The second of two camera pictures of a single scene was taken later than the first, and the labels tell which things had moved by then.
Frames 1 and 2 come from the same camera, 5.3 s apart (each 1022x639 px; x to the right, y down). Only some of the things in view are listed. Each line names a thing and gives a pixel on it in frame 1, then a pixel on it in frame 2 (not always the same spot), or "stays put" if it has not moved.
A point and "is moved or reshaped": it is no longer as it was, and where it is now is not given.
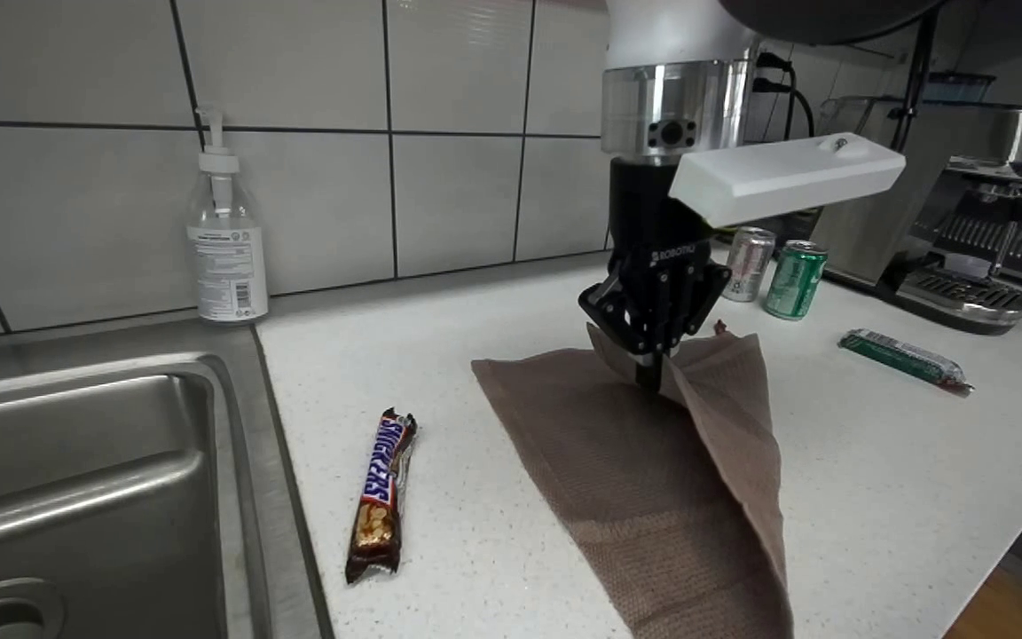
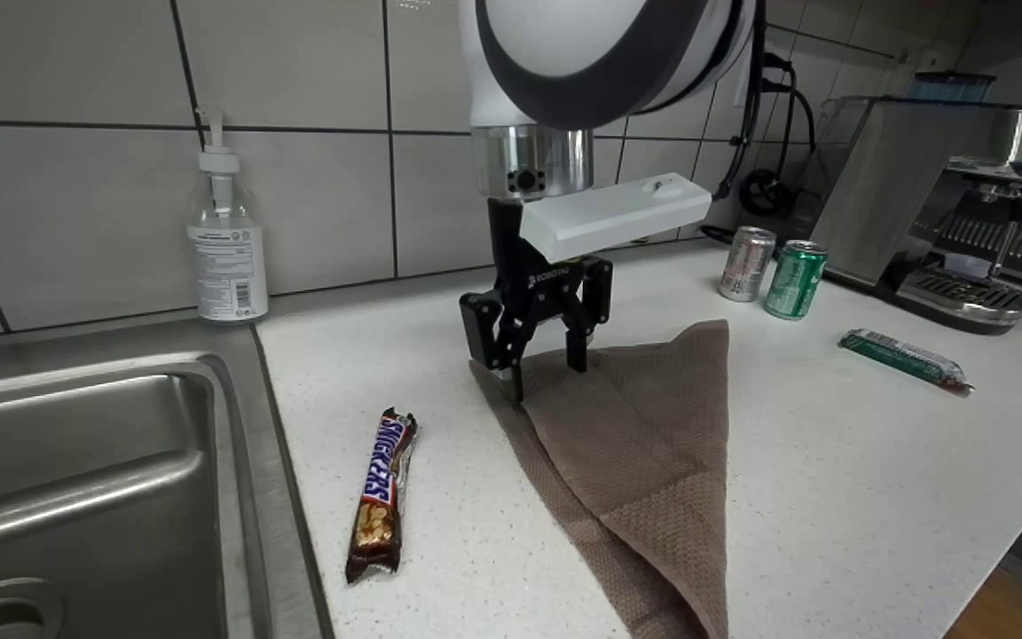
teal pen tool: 938,369 stays put
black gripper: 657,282 -> 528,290
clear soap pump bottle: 229,246 stays put
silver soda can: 752,265 stays put
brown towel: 671,491 is moved or reshaped
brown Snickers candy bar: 377,522 stays put
